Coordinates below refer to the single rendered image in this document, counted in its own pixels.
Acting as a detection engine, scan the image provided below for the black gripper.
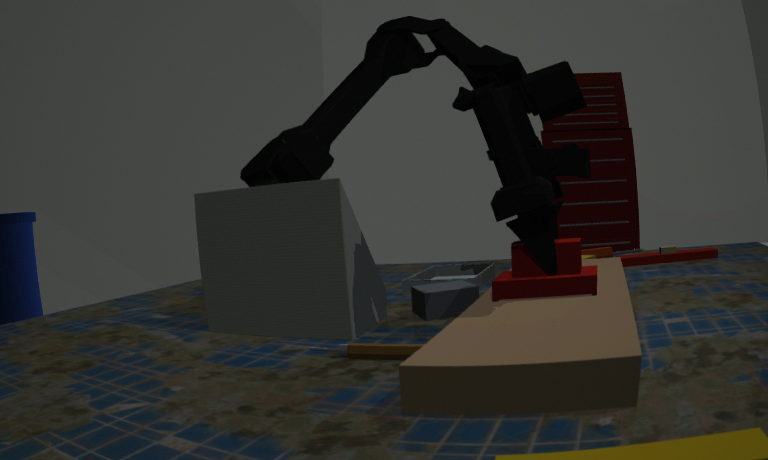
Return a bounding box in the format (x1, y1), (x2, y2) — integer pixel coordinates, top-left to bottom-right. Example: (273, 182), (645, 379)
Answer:
(486, 127), (565, 275)

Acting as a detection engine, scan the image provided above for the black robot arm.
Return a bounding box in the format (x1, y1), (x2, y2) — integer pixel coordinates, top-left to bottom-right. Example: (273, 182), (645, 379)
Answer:
(240, 16), (590, 187)

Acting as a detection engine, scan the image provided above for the tan floor panel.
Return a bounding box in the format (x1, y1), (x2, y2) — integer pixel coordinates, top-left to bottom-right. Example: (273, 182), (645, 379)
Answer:
(399, 257), (642, 415)

